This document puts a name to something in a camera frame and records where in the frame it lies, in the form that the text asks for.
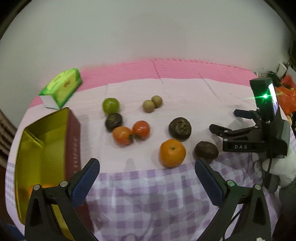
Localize orange-red tomato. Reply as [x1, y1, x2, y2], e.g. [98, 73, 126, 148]
[112, 126, 133, 146]

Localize large orange mandarin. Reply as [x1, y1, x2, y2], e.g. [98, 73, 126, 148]
[27, 184, 53, 198]

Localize white gloved right hand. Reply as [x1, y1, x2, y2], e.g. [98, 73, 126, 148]
[251, 135, 295, 193]

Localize orange plastic bag clutter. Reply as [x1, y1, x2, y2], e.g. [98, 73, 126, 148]
[259, 62, 296, 126]

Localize right tan longan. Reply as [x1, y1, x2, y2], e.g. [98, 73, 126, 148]
[151, 95, 163, 108]

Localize tan longan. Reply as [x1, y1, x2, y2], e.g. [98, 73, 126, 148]
[151, 95, 163, 108]
[142, 100, 155, 113]

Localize pink purple checked tablecloth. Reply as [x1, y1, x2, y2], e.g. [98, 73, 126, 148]
[4, 77, 296, 241]

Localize red gold toffee tin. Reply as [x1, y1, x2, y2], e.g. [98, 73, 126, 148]
[14, 107, 94, 241]

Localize left tan longan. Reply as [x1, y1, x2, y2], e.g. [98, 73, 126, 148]
[142, 100, 155, 113]

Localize red tomato right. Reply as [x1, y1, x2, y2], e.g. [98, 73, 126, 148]
[132, 120, 150, 140]

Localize striped curtain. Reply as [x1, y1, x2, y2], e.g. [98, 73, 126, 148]
[0, 108, 18, 167]

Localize small dark passion fruit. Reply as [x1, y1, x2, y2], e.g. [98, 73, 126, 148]
[105, 113, 123, 132]

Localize green tomato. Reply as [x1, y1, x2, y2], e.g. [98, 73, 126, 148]
[102, 98, 120, 115]

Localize pink foam mat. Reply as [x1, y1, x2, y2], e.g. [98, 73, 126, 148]
[28, 59, 258, 108]

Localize green tissue pack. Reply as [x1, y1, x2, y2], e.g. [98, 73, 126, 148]
[39, 68, 82, 109]

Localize black camera with screen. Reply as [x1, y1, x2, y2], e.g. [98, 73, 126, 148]
[249, 77, 278, 122]

